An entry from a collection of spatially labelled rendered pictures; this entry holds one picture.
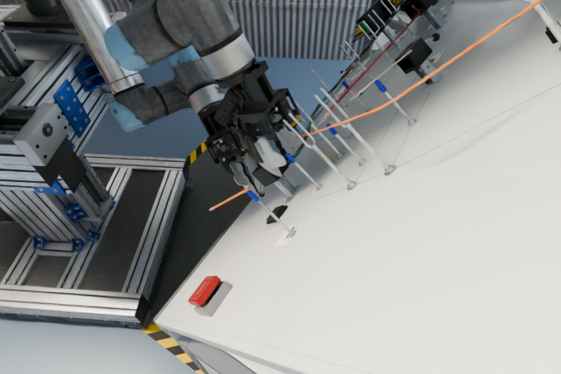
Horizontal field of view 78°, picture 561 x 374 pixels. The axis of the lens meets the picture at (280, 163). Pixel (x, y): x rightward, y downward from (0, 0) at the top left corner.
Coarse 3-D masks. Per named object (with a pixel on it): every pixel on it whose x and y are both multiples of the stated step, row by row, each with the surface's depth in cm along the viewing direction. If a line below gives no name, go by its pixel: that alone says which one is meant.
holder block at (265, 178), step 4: (256, 168) 70; (260, 168) 66; (264, 168) 66; (252, 172) 70; (256, 172) 68; (260, 172) 68; (264, 172) 67; (268, 172) 66; (284, 172) 67; (256, 176) 70; (260, 176) 69; (264, 176) 68; (268, 176) 67; (272, 176) 66; (276, 176) 66; (260, 180) 70; (264, 180) 69; (268, 180) 68; (272, 180) 67; (276, 180) 66; (264, 184) 70; (268, 184) 69
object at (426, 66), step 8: (416, 40) 58; (424, 40) 59; (432, 40) 60; (408, 48) 57; (416, 48) 56; (424, 48) 57; (400, 56) 57; (408, 56) 56; (416, 56) 56; (424, 56) 57; (400, 64) 59; (408, 64) 59; (416, 64) 56; (424, 64) 57; (408, 72) 58; (416, 72) 59; (424, 72) 59; (432, 80) 58; (440, 80) 56
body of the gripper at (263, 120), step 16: (256, 64) 52; (224, 80) 52; (240, 80) 51; (256, 80) 51; (240, 96) 55; (256, 96) 53; (272, 96) 53; (240, 112) 56; (256, 112) 53; (272, 112) 56; (288, 112) 56; (256, 128) 57; (272, 128) 53
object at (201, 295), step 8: (208, 280) 56; (216, 280) 55; (200, 288) 56; (208, 288) 54; (216, 288) 56; (192, 296) 56; (200, 296) 54; (208, 296) 54; (192, 304) 56; (200, 304) 53
